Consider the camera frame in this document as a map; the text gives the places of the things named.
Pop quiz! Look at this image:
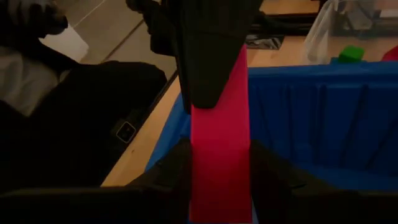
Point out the white paper sheet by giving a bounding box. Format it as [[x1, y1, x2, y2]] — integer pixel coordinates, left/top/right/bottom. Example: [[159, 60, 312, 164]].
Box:
[[39, 24, 90, 63]]

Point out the green cube block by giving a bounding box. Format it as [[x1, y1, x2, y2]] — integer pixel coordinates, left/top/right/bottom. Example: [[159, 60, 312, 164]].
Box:
[[338, 45, 366, 63]]

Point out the clear plastic block container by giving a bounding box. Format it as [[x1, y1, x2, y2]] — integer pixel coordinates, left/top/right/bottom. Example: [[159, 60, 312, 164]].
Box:
[[303, 0, 398, 67]]

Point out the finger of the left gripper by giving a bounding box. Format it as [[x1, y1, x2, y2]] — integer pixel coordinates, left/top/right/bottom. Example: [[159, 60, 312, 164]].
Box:
[[174, 0, 264, 110]]

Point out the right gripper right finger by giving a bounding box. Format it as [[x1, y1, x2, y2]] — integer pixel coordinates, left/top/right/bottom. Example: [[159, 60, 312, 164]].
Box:
[[250, 140, 398, 224]]

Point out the long red block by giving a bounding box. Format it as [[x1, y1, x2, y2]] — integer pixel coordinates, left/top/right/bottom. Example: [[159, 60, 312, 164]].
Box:
[[188, 43, 253, 224]]

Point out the large blue plastic bin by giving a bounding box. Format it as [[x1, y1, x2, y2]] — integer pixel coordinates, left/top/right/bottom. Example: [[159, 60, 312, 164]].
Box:
[[145, 57, 398, 224]]

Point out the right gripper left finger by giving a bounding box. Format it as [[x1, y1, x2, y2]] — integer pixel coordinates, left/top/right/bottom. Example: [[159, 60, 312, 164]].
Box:
[[0, 138, 192, 224]]

